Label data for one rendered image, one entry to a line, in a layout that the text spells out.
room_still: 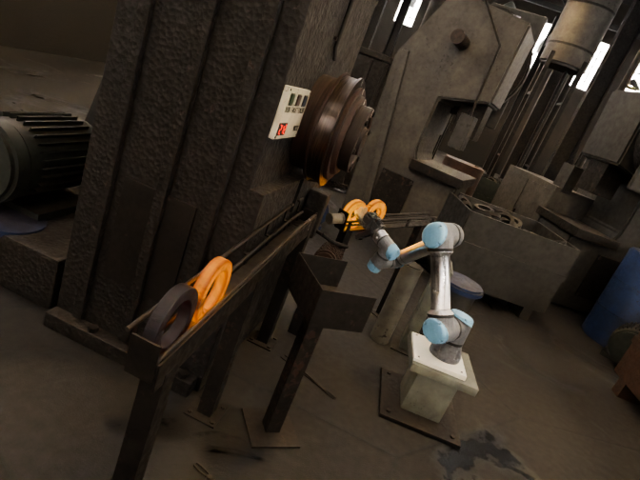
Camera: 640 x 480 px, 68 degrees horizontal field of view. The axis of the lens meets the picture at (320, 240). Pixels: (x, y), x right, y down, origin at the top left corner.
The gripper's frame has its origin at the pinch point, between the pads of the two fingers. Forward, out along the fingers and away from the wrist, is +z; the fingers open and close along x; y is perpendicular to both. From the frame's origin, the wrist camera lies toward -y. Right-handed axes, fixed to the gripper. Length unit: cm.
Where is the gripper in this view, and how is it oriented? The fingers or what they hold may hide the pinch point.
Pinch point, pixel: (355, 210)
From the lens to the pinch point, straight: 252.5
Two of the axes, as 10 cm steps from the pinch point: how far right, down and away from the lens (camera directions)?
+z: -4.8, -7.1, 5.2
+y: 5.1, -7.1, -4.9
